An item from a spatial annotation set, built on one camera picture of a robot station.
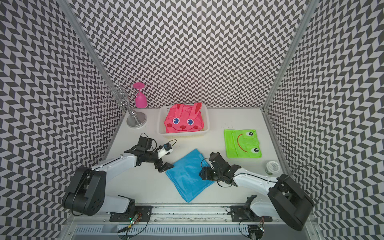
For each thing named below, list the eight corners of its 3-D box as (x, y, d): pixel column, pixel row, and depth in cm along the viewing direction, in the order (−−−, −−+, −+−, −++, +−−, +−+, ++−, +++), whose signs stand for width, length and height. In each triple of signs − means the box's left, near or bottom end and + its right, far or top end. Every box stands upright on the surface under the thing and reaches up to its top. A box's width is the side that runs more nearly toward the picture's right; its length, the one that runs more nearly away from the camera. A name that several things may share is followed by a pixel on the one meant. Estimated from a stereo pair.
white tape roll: (264, 175, 87) (269, 171, 81) (261, 166, 91) (266, 160, 85) (275, 175, 87) (281, 171, 81) (272, 166, 91) (277, 160, 85)
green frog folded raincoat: (227, 158, 94) (227, 156, 92) (223, 131, 107) (224, 129, 105) (262, 158, 94) (264, 156, 92) (254, 131, 107) (255, 129, 105)
